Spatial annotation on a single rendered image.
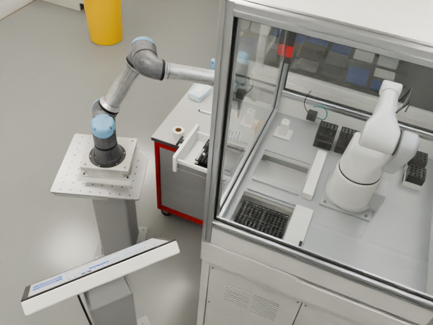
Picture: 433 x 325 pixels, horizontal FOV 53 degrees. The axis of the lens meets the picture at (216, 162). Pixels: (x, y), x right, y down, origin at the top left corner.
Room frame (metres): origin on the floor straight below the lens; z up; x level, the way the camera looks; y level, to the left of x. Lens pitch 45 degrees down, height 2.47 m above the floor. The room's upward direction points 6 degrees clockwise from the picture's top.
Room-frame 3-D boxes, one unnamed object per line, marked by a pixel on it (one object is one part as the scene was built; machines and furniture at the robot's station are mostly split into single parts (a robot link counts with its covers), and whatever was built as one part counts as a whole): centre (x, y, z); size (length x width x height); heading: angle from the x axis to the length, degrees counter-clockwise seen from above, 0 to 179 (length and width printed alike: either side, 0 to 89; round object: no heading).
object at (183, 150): (1.68, 0.17, 0.87); 0.29 x 0.02 x 0.11; 161
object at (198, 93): (2.31, 0.15, 0.78); 0.15 x 0.10 x 0.04; 153
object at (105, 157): (1.61, 0.58, 0.88); 0.15 x 0.15 x 0.10
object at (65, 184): (1.61, 0.60, 0.70); 0.45 x 0.44 x 0.12; 91
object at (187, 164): (1.62, -0.03, 0.86); 0.40 x 0.26 x 0.06; 71
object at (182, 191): (2.07, 0.02, 0.38); 0.62 x 0.58 x 0.76; 161
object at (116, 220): (1.61, 0.58, 0.38); 0.30 x 0.30 x 0.76; 1
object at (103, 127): (1.62, 0.58, 1.00); 0.13 x 0.12 x 0.14; 15
